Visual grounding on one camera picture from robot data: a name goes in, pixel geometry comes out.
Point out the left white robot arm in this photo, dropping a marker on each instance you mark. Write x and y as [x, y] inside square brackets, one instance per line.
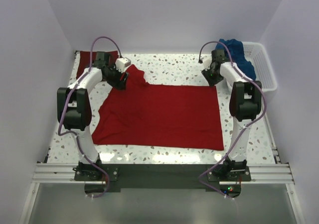
[74, 112]

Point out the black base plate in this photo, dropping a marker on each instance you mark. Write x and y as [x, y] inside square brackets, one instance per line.
[116, 177]

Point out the white plastic basket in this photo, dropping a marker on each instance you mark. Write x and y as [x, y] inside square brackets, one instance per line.
[257, 55]

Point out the red t shirt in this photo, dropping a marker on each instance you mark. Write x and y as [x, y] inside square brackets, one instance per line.
[160, 115]

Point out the blue t shirt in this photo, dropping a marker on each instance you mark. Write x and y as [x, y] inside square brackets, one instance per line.
[236, 50]

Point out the aluminium rail frame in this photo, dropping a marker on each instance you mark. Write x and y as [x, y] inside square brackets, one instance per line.
[50, 173]

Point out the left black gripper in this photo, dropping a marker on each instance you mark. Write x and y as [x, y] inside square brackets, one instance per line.
[118, 84]

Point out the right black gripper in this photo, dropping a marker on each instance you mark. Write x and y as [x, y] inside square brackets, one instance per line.
[211, 81]

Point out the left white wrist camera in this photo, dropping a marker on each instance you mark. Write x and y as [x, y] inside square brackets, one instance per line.
[122, 63]

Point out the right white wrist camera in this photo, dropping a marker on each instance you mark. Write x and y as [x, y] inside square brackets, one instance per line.
[206, 62]

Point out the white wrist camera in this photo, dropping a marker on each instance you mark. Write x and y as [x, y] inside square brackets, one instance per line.
[206, 62]
[122, 63]

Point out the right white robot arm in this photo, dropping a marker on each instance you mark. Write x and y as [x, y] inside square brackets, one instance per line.
[244, 106]

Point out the folded dark red shirt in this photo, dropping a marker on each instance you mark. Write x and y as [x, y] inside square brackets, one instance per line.
[85, 59]

